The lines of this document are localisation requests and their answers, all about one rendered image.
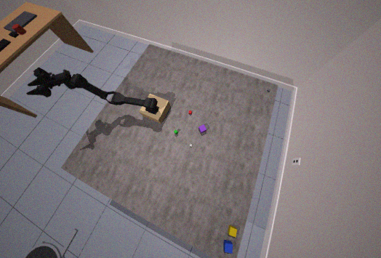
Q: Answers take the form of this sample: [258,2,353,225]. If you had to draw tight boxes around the blue block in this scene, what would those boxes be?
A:
[223,240,233,254]

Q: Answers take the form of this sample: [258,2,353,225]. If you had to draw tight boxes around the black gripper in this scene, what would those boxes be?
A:
[26,74,61,97]

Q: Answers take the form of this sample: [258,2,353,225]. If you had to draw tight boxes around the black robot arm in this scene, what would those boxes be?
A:
[33,68,159,114]

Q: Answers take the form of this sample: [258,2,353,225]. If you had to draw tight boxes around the purple block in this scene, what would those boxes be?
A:
[198,125,206,133]

